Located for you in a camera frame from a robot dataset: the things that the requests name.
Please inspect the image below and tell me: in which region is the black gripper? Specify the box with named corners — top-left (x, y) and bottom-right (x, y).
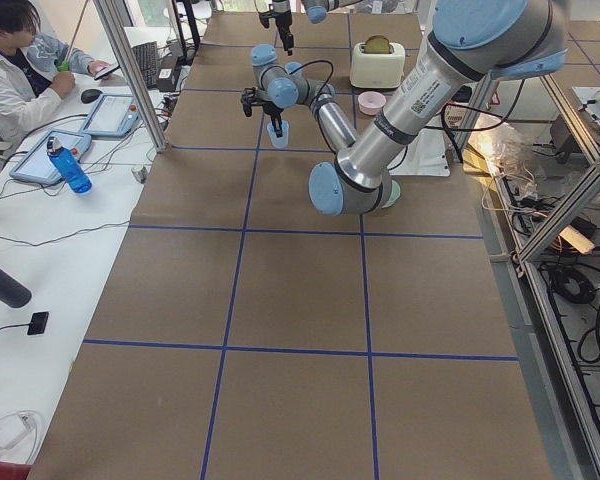
top-left (262, 101), bottom-right (285, 138)
top-left (273, 10), bottom-right (294, 55)

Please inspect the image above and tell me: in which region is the light blue cup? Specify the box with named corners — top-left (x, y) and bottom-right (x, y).
top-left (285, 61), bottom-right (303, 76)
top-left (267, 120), bottom-right (290, 149)

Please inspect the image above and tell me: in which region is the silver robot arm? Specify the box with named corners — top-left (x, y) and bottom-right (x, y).
top-left (241, 1), bottom-right (571, 215)
top-left (258, 0), bottom-right (358, 56)

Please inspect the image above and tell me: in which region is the toast slice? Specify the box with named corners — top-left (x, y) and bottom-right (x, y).
top-left (362, 35), bottom-right (392, 55)

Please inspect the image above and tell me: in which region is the cream toaster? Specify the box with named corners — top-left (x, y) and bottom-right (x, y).
top-left (349, 42), bottom-right (406, 90)

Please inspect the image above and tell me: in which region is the pink plastic bowl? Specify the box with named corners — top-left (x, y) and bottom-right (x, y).
top-left (357, 91), bottom-right (387, 116)

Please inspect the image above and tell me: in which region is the green plastic bowl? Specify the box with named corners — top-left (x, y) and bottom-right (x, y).
top-left (381, 180), bottom-right (401, 209)

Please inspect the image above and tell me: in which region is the black keyboard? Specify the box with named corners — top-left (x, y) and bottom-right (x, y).
top-left (131, 41), bottom-right (159, 89)

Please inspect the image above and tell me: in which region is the far teach pendant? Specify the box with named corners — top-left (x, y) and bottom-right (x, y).
top-left (80, 94), bottom-right (139, 138)

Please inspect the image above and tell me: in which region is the teach pendant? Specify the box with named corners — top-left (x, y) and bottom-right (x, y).
top-left (10, 129), bottom-right (92, 186)
top-left (80, 94), bottom-right (139, 138)

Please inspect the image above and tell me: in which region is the black computer mouse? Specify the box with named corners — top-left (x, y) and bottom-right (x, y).
top-left (80, 89), bottom-right (103, 104)

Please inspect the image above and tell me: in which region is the blue water bottle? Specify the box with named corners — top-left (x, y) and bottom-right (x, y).
top-left (46, 136), bottom-right (92, 194)

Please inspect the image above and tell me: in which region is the near teach pendant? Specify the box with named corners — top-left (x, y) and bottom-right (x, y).
top-left (10, 129), bottom-right (92, 186)

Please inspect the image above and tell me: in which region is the person in white jacket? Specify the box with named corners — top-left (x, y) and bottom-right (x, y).
top-left (0, 1), bottom-right (110, 145)

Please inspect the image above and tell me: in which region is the small black square device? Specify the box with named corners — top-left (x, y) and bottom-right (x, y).
top-left (27, 311), bottom-right (49, 336)

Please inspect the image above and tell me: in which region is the dark grey thermos bottle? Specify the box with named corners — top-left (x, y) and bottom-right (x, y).
top-left (0, 269), bottom-right (32, 308)

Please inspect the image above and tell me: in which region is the aluminium frame post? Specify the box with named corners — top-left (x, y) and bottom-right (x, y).
top-left (93, 0), bottom-right (167, 153)

